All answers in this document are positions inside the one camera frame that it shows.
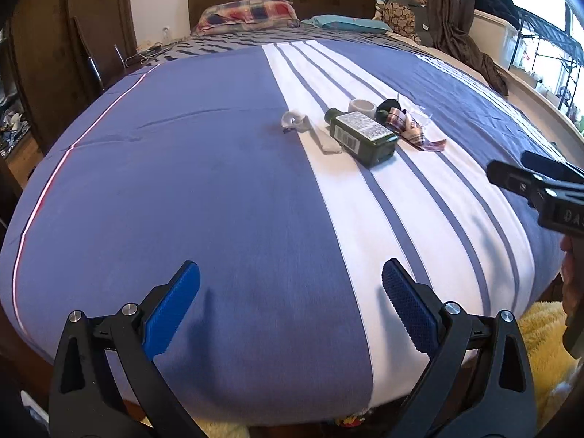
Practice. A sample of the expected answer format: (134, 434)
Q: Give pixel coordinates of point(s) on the blue white striped bed sheet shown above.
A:
(205, 191)

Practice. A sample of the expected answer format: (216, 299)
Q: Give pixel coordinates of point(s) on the black clothing pile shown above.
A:
(495, 2)

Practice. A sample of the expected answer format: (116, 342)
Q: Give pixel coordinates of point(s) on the black folding rack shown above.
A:
(547, 27)

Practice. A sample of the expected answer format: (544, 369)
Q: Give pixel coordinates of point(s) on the wall socket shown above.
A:
(167, 33)

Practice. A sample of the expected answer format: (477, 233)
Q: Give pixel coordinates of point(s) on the yellow fluffy rug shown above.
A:
(543, 356)

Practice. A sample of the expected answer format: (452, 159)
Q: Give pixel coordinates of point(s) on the plaid cloth strip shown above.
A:
(417, 137)

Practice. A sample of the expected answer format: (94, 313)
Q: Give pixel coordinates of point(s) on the brown curtain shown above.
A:
(456, 9)

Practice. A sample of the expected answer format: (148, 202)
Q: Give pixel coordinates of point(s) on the person's right hand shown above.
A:
(574, 278)

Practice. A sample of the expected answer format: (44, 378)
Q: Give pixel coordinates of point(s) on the clear plastic cup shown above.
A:
(419, 116)

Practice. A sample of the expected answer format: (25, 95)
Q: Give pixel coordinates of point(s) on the plaid pillow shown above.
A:
(246, 13)

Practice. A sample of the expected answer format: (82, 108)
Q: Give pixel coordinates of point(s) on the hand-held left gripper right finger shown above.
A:
(408, 310)

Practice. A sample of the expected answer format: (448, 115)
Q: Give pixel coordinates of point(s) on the white storage box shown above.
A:
(495, 39)

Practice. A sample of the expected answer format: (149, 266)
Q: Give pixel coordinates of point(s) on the white tape roll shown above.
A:
(362, 107)

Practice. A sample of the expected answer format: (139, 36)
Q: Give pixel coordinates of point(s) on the dark wooden wardrobe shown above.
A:
(45, 45)

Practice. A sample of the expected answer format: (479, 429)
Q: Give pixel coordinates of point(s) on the dark chair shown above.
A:
(91, 64)

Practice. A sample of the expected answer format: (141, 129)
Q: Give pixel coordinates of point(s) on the grey bag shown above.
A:
(423, 27)

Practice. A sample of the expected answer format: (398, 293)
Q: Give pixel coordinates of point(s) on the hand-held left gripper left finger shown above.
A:
(175, 301)

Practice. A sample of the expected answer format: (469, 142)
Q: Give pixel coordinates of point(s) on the grey zigzag blanket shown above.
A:
(237, 43)

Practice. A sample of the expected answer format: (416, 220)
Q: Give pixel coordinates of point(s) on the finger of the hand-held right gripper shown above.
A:
(547, 164)
(520, 180)

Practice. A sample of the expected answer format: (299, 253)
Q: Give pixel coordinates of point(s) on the teal pillow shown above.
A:
(346, 23)

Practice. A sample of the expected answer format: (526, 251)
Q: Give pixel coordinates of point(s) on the dark green bottle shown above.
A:
(360, 134)

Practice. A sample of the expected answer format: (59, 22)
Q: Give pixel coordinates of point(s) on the shelf plush toys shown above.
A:
(13, 130)

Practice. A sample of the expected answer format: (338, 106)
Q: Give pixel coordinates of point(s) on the brown patterned cushion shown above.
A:
(401, 16)

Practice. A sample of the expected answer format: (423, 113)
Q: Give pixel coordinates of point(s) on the white sock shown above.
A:
(315, 134)

